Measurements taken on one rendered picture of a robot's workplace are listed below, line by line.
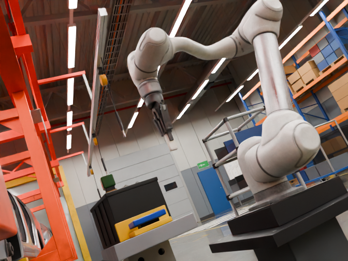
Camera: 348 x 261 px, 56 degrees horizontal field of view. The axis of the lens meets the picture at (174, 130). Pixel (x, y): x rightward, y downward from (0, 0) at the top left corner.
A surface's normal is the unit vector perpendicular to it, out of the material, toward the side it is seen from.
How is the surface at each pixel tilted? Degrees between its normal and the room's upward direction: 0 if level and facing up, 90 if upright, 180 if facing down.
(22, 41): 90
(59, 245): 90
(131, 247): 90
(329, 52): 90
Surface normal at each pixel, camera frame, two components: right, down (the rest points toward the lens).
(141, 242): 0.26, -0.36
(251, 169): -0.86, 0.22
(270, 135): -0.92, -0.17
